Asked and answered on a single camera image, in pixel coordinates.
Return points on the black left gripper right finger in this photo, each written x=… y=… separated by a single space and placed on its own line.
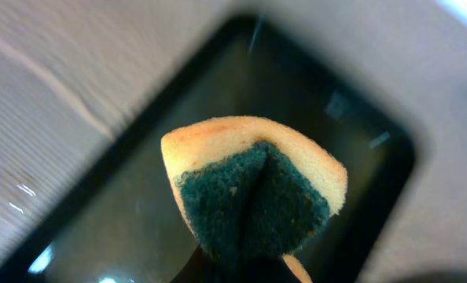
x=285 y=269

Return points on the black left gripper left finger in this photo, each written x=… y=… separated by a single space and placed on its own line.
x=200 y=268

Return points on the black rectangular water tray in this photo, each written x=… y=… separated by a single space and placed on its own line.
x=121 y=223

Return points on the round black serving tray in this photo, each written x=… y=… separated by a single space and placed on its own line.
x=441 y=276

